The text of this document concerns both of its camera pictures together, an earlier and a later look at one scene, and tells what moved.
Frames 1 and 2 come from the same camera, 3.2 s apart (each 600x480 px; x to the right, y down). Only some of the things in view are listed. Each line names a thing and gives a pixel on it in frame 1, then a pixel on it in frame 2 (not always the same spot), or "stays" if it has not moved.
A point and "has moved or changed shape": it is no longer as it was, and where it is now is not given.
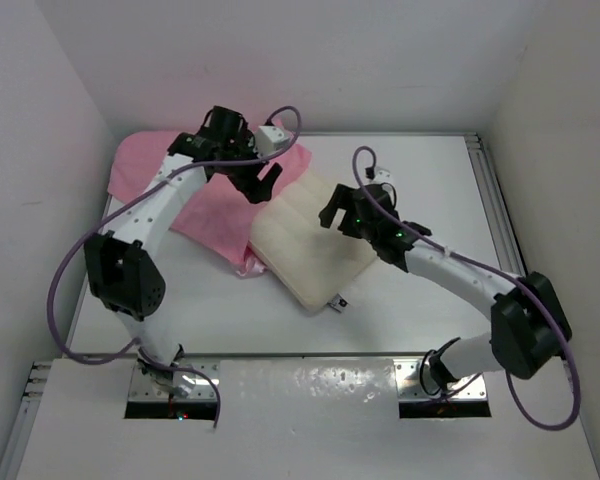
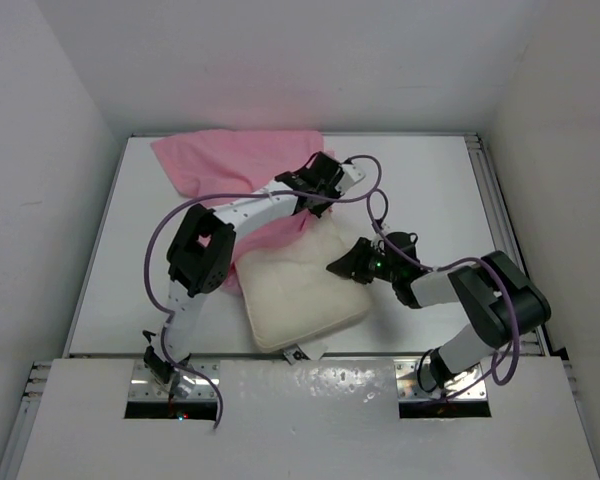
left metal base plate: (144, 388) stays
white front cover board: (309, 419) stays
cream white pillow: (313, 264) has moved or changed shape
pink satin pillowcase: (219, 218) has moved or changed shape
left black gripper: (256, 190) to (334, 193)
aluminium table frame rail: (503, 232) stays
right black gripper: (337, 201) to (354, 261)
